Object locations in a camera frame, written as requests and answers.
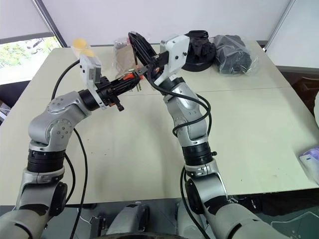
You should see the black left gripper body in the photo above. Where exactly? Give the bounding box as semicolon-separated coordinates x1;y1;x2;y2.
97;76;121;107

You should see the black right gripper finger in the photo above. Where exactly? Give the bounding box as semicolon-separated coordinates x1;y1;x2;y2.
128;31;160;61
131;42;153;70

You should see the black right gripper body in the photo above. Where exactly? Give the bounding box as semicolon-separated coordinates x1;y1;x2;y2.
146;50;172;78

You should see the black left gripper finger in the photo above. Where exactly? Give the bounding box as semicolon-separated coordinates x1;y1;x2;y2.
115;74;142;95
111;95;125;113

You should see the orange hex key holder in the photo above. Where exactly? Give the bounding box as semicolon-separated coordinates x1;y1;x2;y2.
123;70;145;92

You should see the metal hex key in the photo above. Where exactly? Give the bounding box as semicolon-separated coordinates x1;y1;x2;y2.
133;46;151;75

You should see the clear bag with brown contents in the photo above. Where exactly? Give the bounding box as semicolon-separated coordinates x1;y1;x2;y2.
113;36;137;79

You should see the black round-based object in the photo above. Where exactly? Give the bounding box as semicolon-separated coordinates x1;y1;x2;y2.
180;30;217;73

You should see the yellow round sponge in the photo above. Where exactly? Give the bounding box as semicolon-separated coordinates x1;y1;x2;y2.
71;38;91;56
82;48;96;60

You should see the black item in clear bag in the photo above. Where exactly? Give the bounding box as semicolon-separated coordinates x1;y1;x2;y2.
212;34;260;77

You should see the dark box with papers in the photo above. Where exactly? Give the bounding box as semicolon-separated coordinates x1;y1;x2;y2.
0;81;32;125

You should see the dark rounded shape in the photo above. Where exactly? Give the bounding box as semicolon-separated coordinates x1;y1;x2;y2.
104;203;180;239

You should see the dark brown furniture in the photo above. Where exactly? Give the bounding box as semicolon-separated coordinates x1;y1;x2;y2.
290;65;319;118

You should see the white and purple package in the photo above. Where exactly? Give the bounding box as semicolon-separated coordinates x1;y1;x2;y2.
298;146;319;186

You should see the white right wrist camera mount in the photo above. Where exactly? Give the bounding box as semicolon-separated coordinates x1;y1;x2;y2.
153;34;191;87

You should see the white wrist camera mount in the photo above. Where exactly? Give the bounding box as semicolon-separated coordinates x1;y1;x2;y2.
79;55;111;111
153;34;191;87

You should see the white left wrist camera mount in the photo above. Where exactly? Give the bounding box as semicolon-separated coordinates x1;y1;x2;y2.
79;55;111;111

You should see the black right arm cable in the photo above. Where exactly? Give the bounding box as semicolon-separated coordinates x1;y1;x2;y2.
146;65;212;239

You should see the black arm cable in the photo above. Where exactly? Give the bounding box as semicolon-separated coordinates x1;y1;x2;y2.
51;59;89;239
146;65;212;239

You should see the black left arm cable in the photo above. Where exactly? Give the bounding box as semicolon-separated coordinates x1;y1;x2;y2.
51;59;89;239

